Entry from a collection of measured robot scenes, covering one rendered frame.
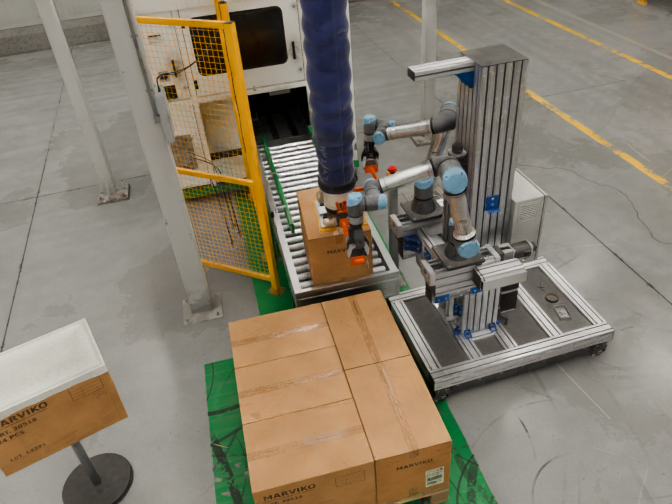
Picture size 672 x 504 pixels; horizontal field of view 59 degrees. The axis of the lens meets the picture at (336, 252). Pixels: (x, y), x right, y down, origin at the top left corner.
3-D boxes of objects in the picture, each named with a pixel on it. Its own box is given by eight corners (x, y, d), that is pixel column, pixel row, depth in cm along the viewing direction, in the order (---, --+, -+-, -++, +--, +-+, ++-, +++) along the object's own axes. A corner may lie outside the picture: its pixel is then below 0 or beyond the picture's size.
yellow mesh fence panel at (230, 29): (190, 273, 501) (117, 17, 375) (197, 266, 508) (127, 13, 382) (280, 296, 469) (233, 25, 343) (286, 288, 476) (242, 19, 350)
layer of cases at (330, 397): (238, 366, 394) (227, 322, 370) (381, 333, 409) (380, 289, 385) (264, 536, 300) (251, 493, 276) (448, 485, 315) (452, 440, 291)
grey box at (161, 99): (167, 129, 384) (155, 85, 366) (175, 128, 385) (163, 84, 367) (167, 143, 369) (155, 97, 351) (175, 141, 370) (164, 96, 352)
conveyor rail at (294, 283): (253, 157, 573) (250, 140, 562) (258, 157, 574) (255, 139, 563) (297, 313, 392) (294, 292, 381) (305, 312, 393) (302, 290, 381)
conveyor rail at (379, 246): (318, 146, 583) (316, 128, 571) (323, 145, 584) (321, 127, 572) (391, 293, 402) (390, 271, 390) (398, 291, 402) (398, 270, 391)
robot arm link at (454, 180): (475, 240, 318) (458, 154, 285) (483, 257, 306) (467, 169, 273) (453, 247, 319) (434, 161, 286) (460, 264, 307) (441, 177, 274)
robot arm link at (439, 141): (413, 185, 367) (440, 106, 331) (418, 173, 378) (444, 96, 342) (431, 191, 366) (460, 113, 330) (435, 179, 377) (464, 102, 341)
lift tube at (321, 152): (315, 178, 355) (296, -4, 292) (350, 172, 358) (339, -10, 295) (323, 197, 338) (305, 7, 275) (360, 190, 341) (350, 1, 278)
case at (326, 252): (302, 237, 437) (296, 191, 412) (355, 228, 440) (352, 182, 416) (314, 288, 389) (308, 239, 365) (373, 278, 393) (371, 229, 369)
